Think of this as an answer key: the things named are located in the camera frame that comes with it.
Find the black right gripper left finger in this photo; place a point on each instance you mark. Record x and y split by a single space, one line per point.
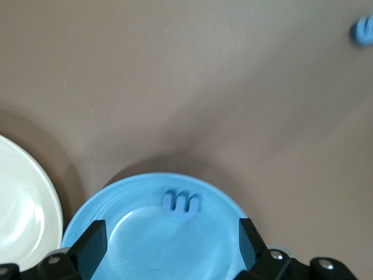
90 245

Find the blue plate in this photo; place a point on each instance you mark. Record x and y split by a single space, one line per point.
163 251

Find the blue foam number six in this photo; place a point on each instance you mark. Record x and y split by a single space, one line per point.
357 36

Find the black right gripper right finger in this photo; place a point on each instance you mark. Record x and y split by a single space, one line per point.
253 253

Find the beige plate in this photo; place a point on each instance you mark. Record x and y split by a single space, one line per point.
20 204

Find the brown table cover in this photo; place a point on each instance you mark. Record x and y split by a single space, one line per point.
175 87

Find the blue foam letter m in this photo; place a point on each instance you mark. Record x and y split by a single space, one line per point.
180 211

